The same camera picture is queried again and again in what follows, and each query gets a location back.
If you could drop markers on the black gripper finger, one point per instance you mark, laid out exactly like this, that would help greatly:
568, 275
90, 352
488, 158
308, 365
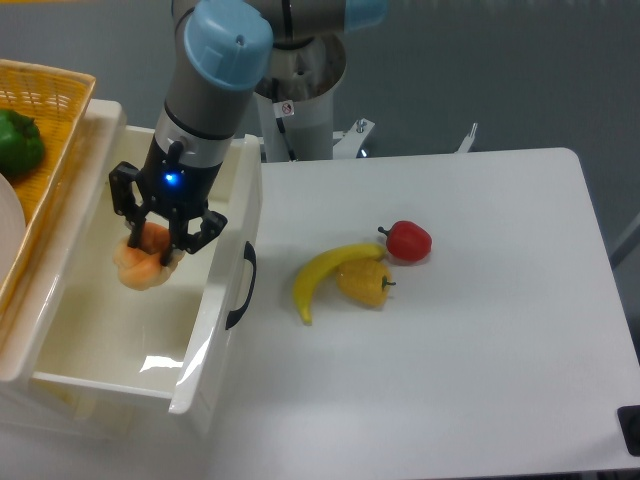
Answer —
136, 223
171, 254

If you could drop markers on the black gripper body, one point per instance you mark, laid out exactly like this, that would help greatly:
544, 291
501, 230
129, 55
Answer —
174, 183

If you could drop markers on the round orange bread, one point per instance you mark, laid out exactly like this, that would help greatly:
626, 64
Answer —
140, 268

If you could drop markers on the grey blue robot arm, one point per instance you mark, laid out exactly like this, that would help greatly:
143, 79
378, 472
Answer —
223, 51

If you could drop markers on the white upper drawer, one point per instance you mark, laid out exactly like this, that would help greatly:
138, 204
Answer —
165, 346

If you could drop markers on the white plate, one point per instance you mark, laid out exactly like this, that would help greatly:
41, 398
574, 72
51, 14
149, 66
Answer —
13, 227

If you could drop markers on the green bell pepper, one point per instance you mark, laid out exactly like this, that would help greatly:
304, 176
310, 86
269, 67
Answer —
22, 148

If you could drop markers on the yellow woven basket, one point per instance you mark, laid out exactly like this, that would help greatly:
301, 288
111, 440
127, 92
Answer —
57, 100

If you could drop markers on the yellow banana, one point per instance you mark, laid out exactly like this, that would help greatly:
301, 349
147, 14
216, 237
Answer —
323, 265

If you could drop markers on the yellow bell pepper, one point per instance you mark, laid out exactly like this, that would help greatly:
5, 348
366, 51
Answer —
365, 281

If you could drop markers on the red bell pepper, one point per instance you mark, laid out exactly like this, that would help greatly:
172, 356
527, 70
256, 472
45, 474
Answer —
407, 241

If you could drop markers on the black clamp at table edge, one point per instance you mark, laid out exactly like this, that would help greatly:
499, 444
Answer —
629, 420

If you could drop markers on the black drawer handle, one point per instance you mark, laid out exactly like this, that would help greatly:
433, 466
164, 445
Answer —
247, 280

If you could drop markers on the white bracket behind table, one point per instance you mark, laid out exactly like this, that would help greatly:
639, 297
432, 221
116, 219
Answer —
470, 137

